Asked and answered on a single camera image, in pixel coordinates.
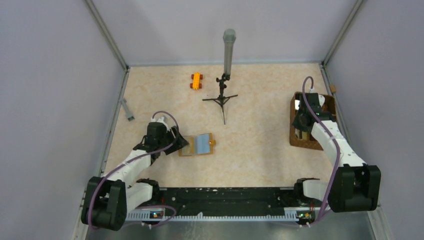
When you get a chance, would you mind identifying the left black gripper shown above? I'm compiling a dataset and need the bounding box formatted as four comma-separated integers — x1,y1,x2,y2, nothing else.
157,125,189,155

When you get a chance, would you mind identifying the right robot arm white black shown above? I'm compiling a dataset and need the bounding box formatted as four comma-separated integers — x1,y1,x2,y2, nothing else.
289,92,381,213

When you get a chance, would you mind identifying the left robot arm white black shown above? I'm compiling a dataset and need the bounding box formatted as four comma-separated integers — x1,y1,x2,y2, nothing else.
80,120,189,231

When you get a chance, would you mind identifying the black card stack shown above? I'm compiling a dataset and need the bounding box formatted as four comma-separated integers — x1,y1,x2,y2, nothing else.
294,93,302,111

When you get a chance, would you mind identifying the gold card stack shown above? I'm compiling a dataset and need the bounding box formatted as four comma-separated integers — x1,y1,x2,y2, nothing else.
298,131,311,141

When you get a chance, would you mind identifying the woven wicker divided basket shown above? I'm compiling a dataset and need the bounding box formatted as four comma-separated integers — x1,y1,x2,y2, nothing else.
289,91,338,151

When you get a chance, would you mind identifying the small wooden block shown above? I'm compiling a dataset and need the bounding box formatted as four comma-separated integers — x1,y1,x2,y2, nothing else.
329,84,337,94

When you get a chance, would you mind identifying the orange toy block car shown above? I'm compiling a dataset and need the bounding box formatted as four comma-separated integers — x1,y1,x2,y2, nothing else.
189,72,203,90

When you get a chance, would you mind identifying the grey microphone on tripod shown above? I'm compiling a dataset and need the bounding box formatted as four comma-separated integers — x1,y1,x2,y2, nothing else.
202,28,238,125

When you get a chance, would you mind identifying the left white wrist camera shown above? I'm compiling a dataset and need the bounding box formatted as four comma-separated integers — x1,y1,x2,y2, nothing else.
150,115,170,130

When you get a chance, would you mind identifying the grey metal bracket tool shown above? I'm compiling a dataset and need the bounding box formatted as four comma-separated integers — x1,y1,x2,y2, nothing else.
120,98,135,122

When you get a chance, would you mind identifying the white slotted cable duct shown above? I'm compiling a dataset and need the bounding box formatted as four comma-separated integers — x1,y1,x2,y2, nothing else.
125,209,315,222

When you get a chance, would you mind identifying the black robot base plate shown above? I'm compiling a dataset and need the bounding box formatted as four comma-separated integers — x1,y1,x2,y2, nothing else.
141,178,322,218

